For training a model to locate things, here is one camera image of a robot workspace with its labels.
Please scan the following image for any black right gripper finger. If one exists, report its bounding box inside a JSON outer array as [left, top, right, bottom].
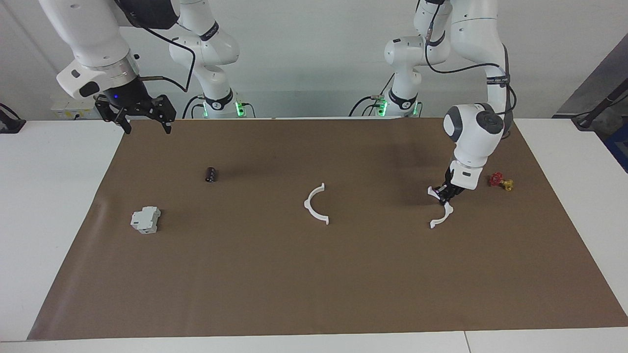
[[154, 94, 177, 134], [95, 96, 132, 135]]

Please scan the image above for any white half-ring pipe clamp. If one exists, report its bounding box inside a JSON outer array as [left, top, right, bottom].
[[304, 182, 330, 226], [428, 186, 454, 229]]

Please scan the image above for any red handwheel brass valve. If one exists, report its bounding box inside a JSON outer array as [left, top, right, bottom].
[[488, 172, 514, 192]]

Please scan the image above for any black clamp stand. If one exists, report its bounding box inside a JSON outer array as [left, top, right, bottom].
[[0, 103, 26, 134]]

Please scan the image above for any white circuit breaker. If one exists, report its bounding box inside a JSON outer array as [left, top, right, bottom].
[[130, 206, 161, 234]]

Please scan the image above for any brown table mat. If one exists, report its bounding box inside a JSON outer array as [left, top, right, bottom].
[[27, 117, 628, 341]]

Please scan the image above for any black pole stand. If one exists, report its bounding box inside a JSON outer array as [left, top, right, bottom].
[[572, 78, 628, 130]]

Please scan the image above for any blue bin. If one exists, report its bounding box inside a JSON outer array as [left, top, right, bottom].
[[604, 123, 628, 172]]

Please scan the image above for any black base power cable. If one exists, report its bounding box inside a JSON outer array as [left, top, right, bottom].
[[349, 95, 388, 118], [183, 95, 203, 119]]

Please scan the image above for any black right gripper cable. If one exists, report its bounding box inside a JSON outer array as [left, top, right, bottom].
[[137, 25, 197, 94]]

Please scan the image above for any white wall socket strip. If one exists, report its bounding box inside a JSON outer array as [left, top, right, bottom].
[[52, 93, 99, 120]]

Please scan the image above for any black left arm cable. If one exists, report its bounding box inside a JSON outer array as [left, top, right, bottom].
[[423, 0, 517, 138]]

